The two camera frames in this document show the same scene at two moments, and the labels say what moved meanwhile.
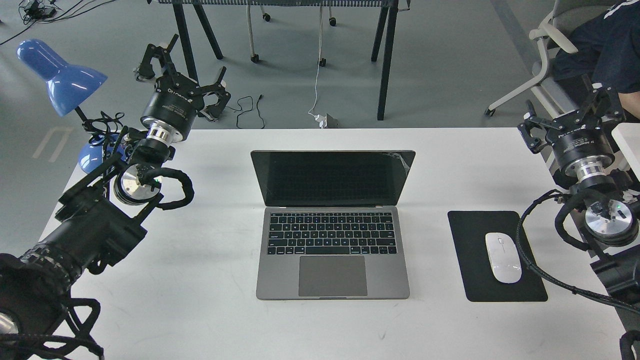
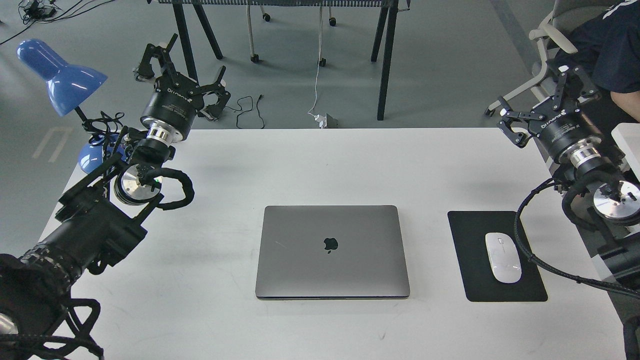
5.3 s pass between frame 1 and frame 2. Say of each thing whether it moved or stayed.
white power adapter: stayed
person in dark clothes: stayed
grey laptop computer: moved
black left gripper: stayed
